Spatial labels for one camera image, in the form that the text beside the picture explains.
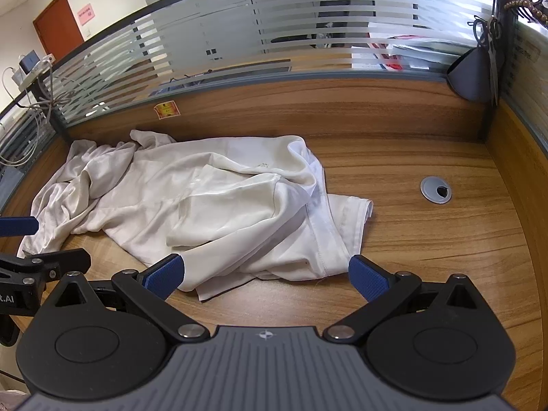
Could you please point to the grey power adapter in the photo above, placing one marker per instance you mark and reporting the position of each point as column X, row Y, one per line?
column 30, row 60

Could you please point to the white short-sleeved shirt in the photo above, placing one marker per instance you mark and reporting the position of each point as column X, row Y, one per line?
column 257, row 205

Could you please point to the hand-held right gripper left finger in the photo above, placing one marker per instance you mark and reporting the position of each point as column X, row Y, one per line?
column 165, row 272

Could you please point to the white power strip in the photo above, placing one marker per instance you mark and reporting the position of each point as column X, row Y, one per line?
column 36, row 75

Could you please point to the short striped glass side partition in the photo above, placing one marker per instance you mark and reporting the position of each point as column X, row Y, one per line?
column 531, row 72

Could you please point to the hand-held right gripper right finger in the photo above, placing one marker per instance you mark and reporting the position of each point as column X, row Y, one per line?
column 364, row 276

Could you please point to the cream satin garment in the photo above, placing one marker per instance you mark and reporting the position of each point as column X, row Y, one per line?
column 72, row 188

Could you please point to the pink paper notice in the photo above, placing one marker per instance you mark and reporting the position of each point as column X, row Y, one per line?
column 85, row 14

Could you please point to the brown door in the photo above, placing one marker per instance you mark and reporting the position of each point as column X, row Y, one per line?
column 58, row 21

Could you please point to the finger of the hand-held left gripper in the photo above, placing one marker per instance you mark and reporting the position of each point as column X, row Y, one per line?
column 55, row 261
column 19, row 226

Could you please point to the scissors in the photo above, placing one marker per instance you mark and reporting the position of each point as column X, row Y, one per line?
column 493, row 72

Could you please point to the yellow and red sticker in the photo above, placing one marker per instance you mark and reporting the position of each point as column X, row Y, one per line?
column 167, row 110

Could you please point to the long striped frosted glass partition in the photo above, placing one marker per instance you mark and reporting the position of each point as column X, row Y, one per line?
column 257, row 30

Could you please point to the dark grey hanging pouch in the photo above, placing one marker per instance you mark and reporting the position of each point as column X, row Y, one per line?
column 471, row 77

